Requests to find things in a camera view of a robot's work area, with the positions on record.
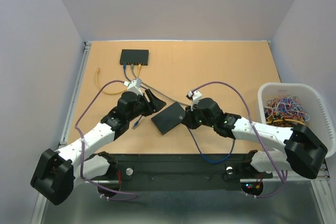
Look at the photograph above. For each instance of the aluminium frame rails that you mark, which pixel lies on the aluminium frame rails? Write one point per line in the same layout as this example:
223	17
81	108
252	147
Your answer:
229	72

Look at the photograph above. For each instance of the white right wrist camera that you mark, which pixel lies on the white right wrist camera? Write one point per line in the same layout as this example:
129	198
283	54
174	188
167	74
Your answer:
194	97

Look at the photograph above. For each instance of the black switch box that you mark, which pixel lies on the black switch box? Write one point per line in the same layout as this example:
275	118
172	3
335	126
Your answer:
168	118

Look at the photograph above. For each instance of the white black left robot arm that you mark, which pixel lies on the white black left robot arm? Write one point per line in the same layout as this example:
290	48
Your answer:
58	172

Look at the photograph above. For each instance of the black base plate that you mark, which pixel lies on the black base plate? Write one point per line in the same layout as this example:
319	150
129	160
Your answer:
170	173

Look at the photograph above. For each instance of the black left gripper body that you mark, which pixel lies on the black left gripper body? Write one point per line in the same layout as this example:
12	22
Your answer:
142	105

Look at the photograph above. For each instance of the black switch with ports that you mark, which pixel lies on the black switch with ports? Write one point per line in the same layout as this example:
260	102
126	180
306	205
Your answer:
134	56

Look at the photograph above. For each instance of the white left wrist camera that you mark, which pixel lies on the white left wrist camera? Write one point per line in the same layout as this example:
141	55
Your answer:
134	86

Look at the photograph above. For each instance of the white plastic basket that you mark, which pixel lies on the white plastic basket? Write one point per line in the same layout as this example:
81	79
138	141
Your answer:
319	120

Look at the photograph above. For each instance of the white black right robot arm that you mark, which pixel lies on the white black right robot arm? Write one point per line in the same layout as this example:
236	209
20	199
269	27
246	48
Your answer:
304	151

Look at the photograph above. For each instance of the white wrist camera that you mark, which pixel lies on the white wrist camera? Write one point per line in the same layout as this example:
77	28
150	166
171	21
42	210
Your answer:
134	86
194	97

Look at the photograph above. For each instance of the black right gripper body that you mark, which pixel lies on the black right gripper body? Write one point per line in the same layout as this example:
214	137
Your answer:
195	118

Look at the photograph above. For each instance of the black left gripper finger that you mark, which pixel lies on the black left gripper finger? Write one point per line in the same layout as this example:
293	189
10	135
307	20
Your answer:
147	111
155	103

